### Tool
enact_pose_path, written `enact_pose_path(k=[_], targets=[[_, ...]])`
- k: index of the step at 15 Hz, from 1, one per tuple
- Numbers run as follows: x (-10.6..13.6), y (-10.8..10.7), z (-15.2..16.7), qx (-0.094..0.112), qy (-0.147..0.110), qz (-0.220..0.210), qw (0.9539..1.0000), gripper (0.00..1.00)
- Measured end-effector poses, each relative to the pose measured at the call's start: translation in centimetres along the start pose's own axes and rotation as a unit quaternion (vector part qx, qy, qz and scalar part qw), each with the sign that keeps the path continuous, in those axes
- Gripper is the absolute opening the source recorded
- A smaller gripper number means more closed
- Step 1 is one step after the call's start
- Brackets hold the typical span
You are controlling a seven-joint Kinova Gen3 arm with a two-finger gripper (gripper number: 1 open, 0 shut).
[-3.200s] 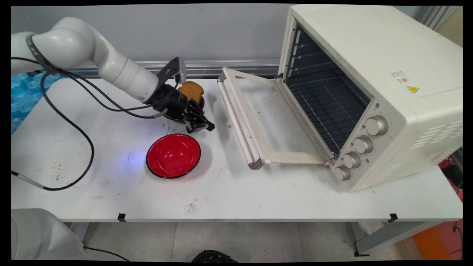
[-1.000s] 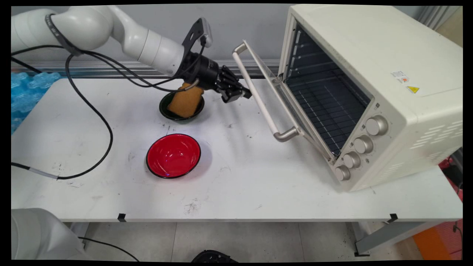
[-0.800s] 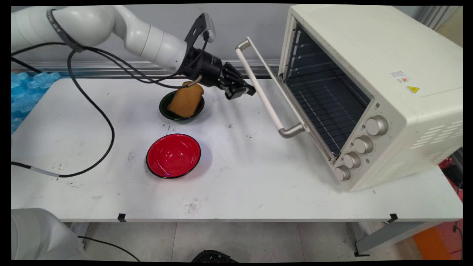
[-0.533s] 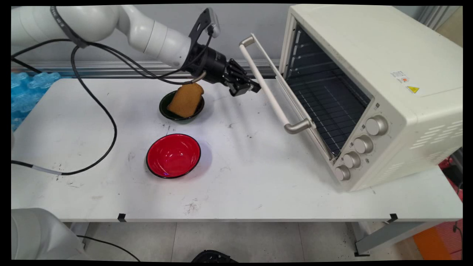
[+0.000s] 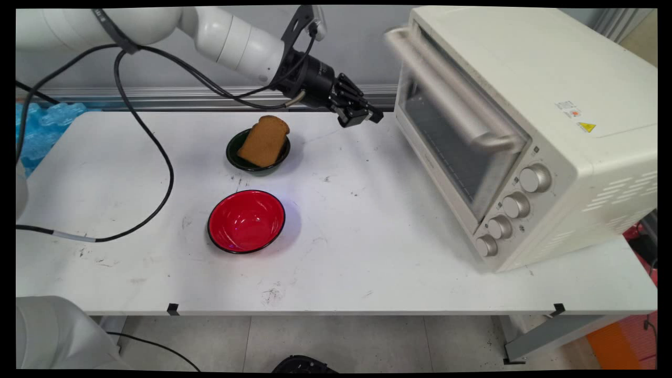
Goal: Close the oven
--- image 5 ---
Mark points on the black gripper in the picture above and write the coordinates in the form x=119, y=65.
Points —
x=310, y=81

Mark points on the cream glass oven door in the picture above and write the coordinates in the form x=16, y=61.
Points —
x=446, y=105

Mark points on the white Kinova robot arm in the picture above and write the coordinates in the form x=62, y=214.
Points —
x=231, y=39

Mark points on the grey white robot base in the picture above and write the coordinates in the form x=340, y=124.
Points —
x=52, y=336

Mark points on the brown toast slice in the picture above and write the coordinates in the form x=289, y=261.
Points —
x=263, y=140

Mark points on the dark green bowl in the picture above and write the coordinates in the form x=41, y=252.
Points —
x=236, y=157

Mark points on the red bowl with black rim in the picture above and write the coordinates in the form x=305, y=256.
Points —
x=245, y=221

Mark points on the small silver oven knob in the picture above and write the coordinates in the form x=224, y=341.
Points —
x=486, y=245
x=499, y=227

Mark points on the medium silver oven knob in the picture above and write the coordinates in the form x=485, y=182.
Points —
x=516, y=205

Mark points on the large silver oven knob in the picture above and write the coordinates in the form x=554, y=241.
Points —
x=534, y=178

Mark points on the white product label sticker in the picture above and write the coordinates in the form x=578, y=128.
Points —
x=568, y=109

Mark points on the cream toaster oven body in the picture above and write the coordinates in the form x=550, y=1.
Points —
x=572, y=68

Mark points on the yellow warning sticker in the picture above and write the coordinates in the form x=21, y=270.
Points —
x=586, y=127

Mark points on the black round floor object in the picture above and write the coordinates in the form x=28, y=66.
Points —
x=303, y=365

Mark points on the black table edge clip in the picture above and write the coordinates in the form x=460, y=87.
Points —
x=559, y=308
x=172, y=309

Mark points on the grey metal table leg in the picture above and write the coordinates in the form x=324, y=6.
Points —
x=556, y=333

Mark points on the blue bubble wrap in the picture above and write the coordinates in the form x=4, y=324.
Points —
x=42, y=131

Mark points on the red object beside table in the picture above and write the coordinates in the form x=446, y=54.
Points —
x=638, y=247

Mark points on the orange floor panel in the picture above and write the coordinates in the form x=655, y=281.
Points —
x=611, y=346

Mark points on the aluminium rail profile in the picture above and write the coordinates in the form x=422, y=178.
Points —
x=157, y=97

